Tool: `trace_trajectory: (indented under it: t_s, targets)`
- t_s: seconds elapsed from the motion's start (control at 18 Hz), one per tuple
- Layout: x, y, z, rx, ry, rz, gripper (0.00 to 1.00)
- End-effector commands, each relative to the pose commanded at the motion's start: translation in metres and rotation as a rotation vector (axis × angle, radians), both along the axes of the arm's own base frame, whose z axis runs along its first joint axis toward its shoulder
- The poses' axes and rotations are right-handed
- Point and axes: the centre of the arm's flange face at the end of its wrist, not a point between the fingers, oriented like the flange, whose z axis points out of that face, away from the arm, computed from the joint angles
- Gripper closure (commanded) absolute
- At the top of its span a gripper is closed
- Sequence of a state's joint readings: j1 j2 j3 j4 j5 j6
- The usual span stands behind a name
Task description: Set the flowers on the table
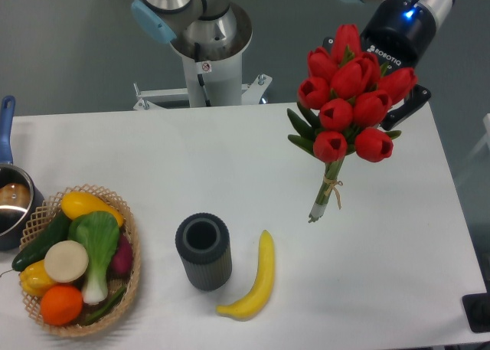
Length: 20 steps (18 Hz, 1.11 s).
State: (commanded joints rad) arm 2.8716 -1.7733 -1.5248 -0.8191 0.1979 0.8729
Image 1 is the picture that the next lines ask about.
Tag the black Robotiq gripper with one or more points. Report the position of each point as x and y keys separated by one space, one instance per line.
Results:
x=398 y=33

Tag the red tulip bouquet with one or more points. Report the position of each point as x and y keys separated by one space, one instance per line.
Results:
x=342 y=103

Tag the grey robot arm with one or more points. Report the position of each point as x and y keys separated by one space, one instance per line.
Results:
x=179 y=14

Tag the dark grey ribbed vase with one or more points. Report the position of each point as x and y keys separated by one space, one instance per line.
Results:
x=202 y=241

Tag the black device at edge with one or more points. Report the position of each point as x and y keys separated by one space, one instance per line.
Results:
x=476 y=308

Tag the yellow banana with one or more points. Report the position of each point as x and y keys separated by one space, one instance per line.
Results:
x=255 y=300

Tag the purple sweet potato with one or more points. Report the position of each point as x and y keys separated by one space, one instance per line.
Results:
x=121 y=262

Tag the green bok choy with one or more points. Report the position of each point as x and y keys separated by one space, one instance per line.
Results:
x=98 y=233

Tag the yellow squash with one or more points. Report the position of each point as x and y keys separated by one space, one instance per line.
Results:
x=78 y=203

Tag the green bean pod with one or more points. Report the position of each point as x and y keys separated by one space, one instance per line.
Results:
x=106 y=308

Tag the woven wicker basket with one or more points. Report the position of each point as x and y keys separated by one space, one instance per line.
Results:
x=41 y=218

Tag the dark green cucumber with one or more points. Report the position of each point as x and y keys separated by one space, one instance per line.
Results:
x=55 y=232

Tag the cream round disc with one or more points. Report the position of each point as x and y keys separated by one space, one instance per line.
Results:
x=66 y=261

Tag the orange fruit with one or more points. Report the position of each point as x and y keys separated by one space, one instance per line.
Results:
x=61 y=304

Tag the yellow bell pepper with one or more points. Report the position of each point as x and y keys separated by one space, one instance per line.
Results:
x=35 y=281

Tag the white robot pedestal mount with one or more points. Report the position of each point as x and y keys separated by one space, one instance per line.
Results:
x=211 y=54

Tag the blue handled saucepan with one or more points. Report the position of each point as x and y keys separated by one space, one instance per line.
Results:
x=19 y=195

